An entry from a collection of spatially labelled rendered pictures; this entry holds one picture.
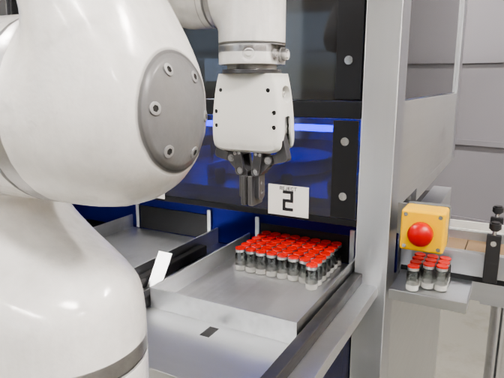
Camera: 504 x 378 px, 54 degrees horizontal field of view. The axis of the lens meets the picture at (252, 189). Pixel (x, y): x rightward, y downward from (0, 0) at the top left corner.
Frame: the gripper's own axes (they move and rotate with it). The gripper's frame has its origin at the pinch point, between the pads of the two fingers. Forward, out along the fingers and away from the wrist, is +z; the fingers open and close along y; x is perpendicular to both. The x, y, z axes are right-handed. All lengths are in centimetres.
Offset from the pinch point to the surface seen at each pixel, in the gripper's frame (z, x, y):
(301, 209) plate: 9.8, -27.8, 4.2
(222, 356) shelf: 22.3, 5.3, 1.7
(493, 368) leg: 41, -43, -31
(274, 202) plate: 9.1, -27.8, 9.8
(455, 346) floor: 111, -180, -16
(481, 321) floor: 111, -213, -25
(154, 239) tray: 22, -30, 42
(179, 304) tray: 20.5, -1.9, 14.1
